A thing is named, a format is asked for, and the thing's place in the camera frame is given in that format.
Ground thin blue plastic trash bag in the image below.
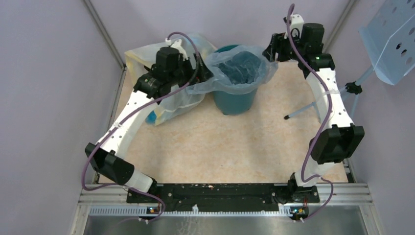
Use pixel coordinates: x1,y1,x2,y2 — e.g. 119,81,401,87
185,45,278,94

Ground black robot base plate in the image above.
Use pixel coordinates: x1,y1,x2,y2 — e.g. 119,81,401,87
126,183,320,212

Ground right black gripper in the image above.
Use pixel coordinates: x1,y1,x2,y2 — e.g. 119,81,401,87
261,30,304,63

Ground light blue tripod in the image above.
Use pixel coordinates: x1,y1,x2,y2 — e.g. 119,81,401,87
284,66,374,120

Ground large full translucent bag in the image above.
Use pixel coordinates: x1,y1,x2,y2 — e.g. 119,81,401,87
124,33,217,126

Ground teal plastic trash bin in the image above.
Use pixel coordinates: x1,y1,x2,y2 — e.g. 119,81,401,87
213,51,261,115

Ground perforated light blue panel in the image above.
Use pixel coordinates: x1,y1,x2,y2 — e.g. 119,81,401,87
359,0,415,85

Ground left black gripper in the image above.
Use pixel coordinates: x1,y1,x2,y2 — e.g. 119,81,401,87
167,51,212,87

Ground white toothed rail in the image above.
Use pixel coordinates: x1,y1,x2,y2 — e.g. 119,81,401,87
89,205,292,217

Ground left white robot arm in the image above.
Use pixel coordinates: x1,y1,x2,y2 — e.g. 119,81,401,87
85,47,212,202

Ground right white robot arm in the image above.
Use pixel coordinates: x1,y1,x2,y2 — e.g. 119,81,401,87
263,20,365,202

